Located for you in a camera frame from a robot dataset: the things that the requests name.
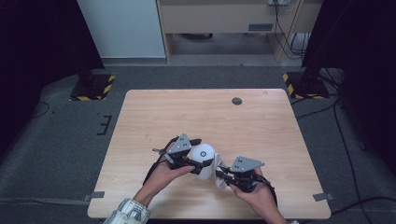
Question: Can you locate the right hand-held gripper black cable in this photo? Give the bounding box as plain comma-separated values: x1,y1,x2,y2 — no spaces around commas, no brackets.
255,173,279,208

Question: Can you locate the grey cloth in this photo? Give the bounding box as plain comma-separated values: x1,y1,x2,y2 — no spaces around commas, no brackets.
212,152,235,191

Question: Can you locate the person's right hand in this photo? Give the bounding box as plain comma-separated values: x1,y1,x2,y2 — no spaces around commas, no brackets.
231,167,278,217

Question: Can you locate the black yellow-striped stand base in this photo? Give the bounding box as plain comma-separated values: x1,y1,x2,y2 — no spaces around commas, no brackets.
69,72,117,102
282,71,331,101

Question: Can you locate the grey tape strip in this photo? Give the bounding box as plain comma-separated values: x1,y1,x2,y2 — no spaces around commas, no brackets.
312,192,334,203
83,190,106,202

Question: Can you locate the short black floor cable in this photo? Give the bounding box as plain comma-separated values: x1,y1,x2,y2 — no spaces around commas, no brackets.
295,102,338,121

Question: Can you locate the long black floor cable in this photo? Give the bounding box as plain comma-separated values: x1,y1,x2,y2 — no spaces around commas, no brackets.
332,98,366,218

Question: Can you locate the left hand-held gripper black cable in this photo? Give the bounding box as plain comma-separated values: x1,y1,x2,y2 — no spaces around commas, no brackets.
142,137,176,187

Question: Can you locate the person's left hand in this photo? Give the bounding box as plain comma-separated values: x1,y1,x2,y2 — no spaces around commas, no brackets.
140,160,196,202

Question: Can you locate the black curtain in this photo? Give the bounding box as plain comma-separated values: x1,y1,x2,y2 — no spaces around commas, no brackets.
0,0,106,158
301,0,396,176

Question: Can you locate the white cabinet panel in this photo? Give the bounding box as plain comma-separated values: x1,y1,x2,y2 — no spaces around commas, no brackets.
76,0,167,60

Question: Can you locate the beige wooden desk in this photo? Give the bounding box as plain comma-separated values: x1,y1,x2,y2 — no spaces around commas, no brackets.
156,0,323,64

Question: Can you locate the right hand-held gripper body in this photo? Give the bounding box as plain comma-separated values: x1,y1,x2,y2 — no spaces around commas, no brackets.
228,155,266,193

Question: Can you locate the looped black floor cable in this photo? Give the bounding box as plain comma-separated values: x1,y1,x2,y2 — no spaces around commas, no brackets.
30,101,51,119

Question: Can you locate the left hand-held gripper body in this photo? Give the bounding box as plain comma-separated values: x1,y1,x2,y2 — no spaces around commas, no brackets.
162,133,204,172

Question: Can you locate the hand-held gripper black cable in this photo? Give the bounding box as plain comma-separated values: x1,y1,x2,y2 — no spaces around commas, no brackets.
255,173,279,208
142,137,176,187

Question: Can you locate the thick black floor cable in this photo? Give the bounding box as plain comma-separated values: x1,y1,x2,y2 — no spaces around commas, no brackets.
330,196,396,217

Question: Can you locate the bundle of black hanging cables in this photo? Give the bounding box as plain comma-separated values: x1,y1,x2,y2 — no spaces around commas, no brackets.
273,0,310,61

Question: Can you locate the white cup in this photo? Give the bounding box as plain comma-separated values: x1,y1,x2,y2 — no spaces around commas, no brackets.
189,143,217,181

